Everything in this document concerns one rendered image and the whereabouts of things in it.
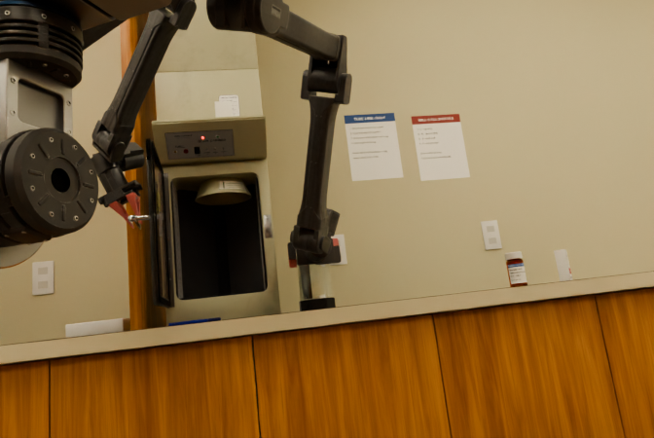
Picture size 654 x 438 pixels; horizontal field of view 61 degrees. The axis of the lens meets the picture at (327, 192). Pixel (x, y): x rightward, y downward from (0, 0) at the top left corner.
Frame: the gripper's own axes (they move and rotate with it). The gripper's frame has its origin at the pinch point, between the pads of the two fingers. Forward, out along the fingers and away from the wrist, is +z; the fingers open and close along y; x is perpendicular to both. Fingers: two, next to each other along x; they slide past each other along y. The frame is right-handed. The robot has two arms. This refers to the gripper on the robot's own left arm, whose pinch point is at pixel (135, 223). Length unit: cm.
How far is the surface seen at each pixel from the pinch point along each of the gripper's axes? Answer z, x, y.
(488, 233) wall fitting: 53, -70, -107
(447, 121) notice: 6, -72, -118
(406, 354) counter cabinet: 61, 3, -42
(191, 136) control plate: -18.6, -15.3, -22.5
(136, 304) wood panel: 16.5, -12.2, 11.1
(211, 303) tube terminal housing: 25.5, -22.1, -5.0
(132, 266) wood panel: 7.0, -12.5, 7.6
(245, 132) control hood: -12.5, -16.0, -36.8
